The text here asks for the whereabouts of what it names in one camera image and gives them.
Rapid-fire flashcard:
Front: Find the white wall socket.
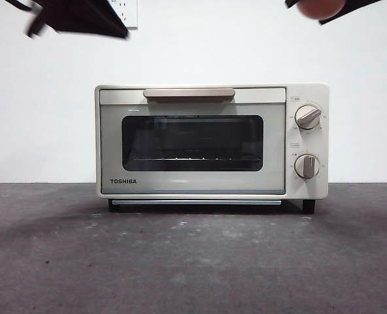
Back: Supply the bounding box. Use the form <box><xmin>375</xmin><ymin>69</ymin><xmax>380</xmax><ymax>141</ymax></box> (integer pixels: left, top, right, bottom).
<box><xmin>110</xmin><ymin>0</ymin><xmax>138</xmax><ymax>30</ymax></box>

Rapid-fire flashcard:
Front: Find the metal wire oven rack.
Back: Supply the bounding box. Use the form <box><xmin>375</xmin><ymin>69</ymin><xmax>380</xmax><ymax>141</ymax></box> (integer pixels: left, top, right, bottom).
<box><xmin>127</xmin><ymin>156</ymin><xmax>260</xmax><ymax>163</ymax></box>

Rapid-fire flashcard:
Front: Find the white Toshiba toaster oven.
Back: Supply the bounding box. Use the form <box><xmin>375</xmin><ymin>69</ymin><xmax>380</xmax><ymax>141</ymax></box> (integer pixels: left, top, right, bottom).
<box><xmin>94</xmin><ymin>83</ymin><xmax>330</xmax><ymax>215</ymax></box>

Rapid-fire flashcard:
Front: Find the beige knob with upright grip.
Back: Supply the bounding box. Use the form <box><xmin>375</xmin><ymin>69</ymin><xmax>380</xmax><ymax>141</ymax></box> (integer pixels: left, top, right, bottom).
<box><xmin>294</xmin><ymin>154</ymin><xmax>320</xmax><ymax>180</ymax></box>

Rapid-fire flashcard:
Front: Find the beige knob with slanted grip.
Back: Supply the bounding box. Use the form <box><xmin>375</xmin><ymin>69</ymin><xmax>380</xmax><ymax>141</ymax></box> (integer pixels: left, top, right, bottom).
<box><xmin>294</xmin><ymin>104</ymin><xmax>323</xmax><ymax>130</ymax></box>

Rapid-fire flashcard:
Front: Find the oven door with beige handle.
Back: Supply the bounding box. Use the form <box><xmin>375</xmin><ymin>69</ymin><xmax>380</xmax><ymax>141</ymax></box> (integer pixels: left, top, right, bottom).
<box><xmin>99</xmin><ymin>87</ymin><xmax>286</xmax><ymax>196</ymax></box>

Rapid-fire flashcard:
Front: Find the brown egg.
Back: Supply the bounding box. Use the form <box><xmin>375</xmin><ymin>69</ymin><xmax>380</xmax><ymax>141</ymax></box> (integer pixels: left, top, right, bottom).
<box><xmin>299</xmin><ymin>0</ymin><xmax>346</xmax><ymax>20</ymax></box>

